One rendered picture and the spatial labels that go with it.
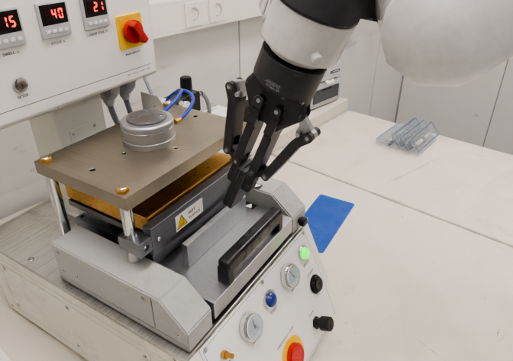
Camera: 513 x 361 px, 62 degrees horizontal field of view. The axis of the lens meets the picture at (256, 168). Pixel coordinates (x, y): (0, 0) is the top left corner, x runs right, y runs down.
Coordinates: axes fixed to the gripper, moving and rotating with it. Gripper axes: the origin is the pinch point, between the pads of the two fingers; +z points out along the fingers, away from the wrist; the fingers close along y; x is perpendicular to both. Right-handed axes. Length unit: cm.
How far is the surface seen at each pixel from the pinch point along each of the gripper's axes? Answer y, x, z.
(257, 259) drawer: 7.2, 0.3, 10.4
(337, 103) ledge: -14, 109, 35
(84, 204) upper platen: -18.1, -9.3, 13.3
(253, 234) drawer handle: 4.9, -0.1, 6.2
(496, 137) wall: 58, 245, 64
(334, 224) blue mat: 12, 42, 30
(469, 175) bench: 35, 85, 21
